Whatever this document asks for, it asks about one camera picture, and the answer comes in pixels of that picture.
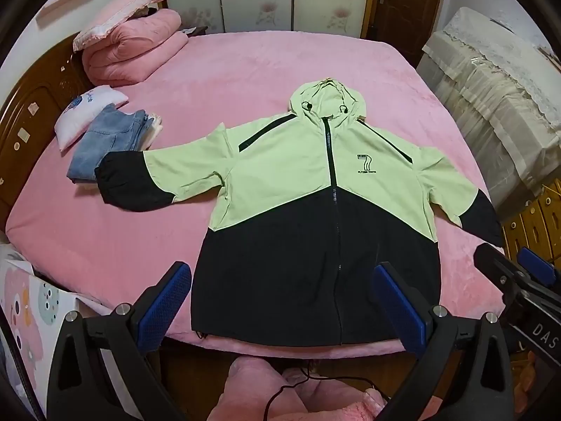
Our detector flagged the cartoon printed board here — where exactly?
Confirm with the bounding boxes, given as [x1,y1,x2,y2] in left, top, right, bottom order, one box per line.
[0,246,115,421]

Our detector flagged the pink bed blanket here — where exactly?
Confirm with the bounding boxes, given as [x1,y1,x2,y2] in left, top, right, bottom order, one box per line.
[4,33,505,356]

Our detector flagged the folded blue jeans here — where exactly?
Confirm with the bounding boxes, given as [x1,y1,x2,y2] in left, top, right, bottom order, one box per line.
[68,103,150,185]

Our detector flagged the dark wooden headboard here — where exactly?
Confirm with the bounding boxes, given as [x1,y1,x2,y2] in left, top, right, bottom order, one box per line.
[0,35,95,220]

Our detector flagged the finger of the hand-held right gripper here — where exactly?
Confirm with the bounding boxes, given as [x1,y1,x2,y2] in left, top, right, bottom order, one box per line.
[473,242,533,314]
[516,247,561,300]

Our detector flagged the folded cream clothes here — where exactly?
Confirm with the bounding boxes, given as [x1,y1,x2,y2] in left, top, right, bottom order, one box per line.
[140,112,164,150]

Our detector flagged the yellow wooden cabinet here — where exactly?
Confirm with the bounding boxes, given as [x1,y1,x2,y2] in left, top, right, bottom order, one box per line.
[500,180,561,273]

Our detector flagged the green and black hooded jacket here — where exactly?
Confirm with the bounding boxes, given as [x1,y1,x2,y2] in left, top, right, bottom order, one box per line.
[94,78,502,346]

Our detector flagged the black cable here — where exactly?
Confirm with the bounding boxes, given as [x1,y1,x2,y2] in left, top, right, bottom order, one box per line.
[263,357,391,421]

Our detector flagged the pink pillow with lace trim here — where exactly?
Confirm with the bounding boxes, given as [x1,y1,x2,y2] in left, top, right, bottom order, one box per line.
[72,0,171,52]

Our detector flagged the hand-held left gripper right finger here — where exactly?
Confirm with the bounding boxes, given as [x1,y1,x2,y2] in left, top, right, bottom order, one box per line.
[370,262,515,421]

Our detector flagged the dark wooden door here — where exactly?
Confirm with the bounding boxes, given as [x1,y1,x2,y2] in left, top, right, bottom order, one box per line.
[374,0,448,60]

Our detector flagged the pink pillows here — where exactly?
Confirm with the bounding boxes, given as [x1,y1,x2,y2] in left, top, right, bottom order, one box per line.
[81,9,190,87]

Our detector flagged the white printed pillow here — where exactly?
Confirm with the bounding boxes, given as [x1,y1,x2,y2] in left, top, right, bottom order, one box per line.
[55,84,129,153]

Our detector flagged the pink wall strip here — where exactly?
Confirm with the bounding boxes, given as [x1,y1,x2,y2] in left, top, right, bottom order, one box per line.
[36,0,98,22]

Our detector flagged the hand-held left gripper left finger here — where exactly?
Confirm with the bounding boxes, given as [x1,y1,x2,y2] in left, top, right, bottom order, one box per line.
[46,261,194,421]

